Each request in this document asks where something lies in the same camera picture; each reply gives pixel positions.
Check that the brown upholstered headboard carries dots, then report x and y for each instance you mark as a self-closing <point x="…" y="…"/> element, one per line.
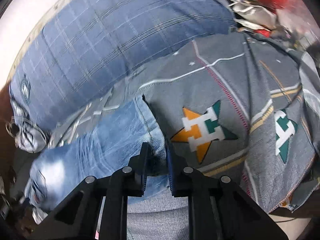
<point x="7" y="142"/>

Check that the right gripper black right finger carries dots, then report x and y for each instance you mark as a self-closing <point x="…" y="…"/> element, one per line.
<point x="218" y="208"/>

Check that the grey patterned bed sheet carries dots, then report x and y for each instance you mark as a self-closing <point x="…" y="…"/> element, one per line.
<point x="238" y="105"/>

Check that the blue plaid pillow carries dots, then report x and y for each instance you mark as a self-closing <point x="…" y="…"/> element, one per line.
<point x="89" y="45"/>

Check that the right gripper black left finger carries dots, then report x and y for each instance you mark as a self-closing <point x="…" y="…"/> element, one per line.
<point x="97" y="208"/>

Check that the blue denim jeans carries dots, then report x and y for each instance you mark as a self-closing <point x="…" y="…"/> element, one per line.
<point x="99" y="153"/>

